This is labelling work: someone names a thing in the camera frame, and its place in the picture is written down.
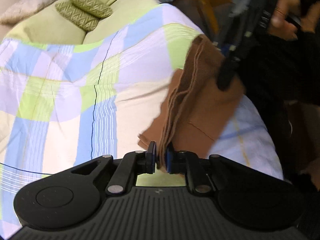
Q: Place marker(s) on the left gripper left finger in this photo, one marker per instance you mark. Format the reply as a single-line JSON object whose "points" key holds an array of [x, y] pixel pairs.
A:
{"points": [[127, 169]]}

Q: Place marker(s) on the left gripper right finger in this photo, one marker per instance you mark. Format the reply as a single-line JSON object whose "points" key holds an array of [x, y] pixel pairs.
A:
{"points": [[190, 165]]}

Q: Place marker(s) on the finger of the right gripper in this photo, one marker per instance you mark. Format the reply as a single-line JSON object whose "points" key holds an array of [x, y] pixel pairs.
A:
{"points": [[227, 71]]}

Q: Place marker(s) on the brown garment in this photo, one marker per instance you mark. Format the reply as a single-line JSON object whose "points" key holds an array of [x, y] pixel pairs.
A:
{"points": [[194, 112]]}

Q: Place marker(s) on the person right hand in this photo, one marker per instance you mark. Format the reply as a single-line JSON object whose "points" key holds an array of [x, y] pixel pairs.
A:
{"points": [[306, 10]]}

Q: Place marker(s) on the wooden chair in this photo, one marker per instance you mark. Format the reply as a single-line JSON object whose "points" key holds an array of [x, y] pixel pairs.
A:
{"points": [[202, 13]]}

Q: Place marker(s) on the checkered plaid bed sheet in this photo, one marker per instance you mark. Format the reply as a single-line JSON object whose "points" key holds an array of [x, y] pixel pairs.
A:
{"points": [[63, 105]]}

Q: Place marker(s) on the green patterned cushion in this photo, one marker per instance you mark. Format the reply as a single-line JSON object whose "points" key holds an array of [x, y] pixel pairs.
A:
{"points": [[77, 16], [93, 7]]}

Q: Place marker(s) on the beige pillow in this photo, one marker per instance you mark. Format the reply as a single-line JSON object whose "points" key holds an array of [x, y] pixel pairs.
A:
{"points": [[23, 9]]}

